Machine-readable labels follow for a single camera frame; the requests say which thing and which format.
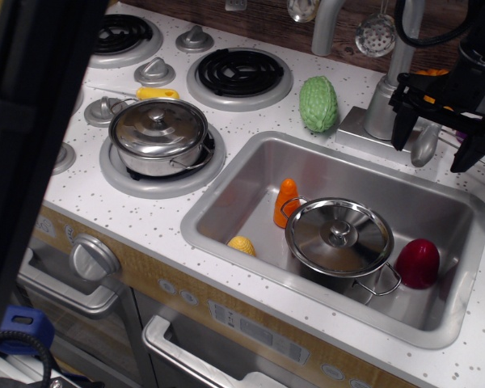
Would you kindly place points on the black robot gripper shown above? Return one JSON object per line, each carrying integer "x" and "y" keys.
{"x": 464, "y": 90}

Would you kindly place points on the silver faucet lever handle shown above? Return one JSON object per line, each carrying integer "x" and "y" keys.
{"x": 425, "y": 145}

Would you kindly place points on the black foreground robot arm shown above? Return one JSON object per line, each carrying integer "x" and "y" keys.
{"x": 45, "y": 47}

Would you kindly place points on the purple toy eggplant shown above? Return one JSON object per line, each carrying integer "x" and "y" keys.
{"x": 460, "y": 136}

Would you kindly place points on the orange toy pumpkin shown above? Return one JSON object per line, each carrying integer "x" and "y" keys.
{"x": 432, "y": 72}

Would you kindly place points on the green bumpy toy vegetable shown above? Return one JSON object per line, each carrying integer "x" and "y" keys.
{"x": 318, "y": 105}

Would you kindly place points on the silver toy sink basin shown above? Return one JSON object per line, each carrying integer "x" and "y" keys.
{"x": 241, "y": 202}

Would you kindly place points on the red toy egg-shaped fruit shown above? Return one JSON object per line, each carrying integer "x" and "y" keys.
{"x": 418, "y": 264}

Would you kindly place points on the steel pot in sink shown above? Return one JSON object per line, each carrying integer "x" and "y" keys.
{"x": 345, "y": 246}

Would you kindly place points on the orange toy carrot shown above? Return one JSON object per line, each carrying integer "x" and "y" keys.
{"x": 286, "y": 202}

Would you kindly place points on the hanging clear ladle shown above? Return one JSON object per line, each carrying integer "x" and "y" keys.
{"x": 302, "y": 11}

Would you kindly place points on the back right stove burner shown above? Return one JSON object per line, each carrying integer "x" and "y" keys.
{"x": 239, "y": 79}

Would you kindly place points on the stove burner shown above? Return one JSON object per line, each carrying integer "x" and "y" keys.
{"x": 125, "y": 40}
{"x": 239, "y": 79}
{"x": 117, "y": 174}

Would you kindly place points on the yellow toy corn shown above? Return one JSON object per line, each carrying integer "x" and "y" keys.
{"x": 242, "y": 244}

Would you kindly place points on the silver stove knob back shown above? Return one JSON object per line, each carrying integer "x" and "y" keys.
{"x": 195, "y": 40}

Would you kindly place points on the silver stove knob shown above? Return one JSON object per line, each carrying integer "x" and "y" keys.
{"x": 154, "y": 73}
{"x": 195, "y": 40}
{"x": 65, "y": 159}
{"x": 101, "y": 112}

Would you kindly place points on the front left stove burner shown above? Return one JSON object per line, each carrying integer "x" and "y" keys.
{"x": 117, "y": 174}

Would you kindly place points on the steel pot on stove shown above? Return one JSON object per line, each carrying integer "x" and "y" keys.
{"x": 161, "y": 137}

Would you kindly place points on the grey dishwasher control panel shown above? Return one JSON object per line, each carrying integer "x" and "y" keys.
{"x": 258, "y": 332}

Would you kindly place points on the silver stove knob middle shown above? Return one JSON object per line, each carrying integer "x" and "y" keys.
{"x": 154, "y": 73}

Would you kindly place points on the back left stove burner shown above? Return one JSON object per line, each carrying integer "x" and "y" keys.
{"x": 125, "y": 40}

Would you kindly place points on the silver stove knob front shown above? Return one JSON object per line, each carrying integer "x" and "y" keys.
{"x": 101, "y": 112}

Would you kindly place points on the silver round oven knob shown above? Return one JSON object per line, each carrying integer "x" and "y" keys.
{"x": 91, "y": 259}

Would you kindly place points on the silver stove knob far left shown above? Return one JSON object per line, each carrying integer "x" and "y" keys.
{"x": 65, "y": 159}

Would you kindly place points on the blue plastic clamp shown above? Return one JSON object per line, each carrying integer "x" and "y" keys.
{"x": 25, "y": 331}

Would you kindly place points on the yellow toy handle piece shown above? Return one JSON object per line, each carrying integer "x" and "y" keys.
{"x": 151, "y": 93}

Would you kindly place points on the silver dishwasher door handle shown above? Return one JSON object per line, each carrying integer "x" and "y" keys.
{"x": 153, "y": 336}

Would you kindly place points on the silver oven door handle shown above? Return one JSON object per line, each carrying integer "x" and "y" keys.
{"x": 41, "y": 274}

